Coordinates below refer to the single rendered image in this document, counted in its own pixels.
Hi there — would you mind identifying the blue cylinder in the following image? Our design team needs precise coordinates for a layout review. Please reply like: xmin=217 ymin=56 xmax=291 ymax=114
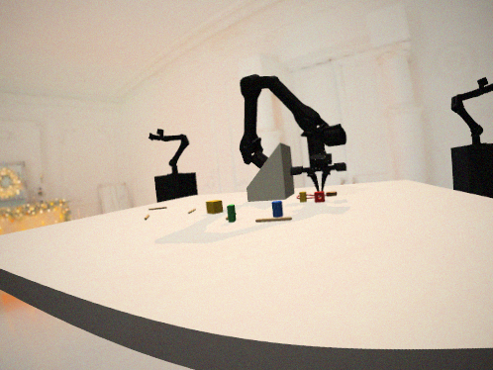
xmin=272 ymin=201 xmax=284 ymax=218

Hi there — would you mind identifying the small green block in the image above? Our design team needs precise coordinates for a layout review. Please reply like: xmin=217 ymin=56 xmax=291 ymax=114
xmin=227 ymin=204 xmax=237 ymax=223

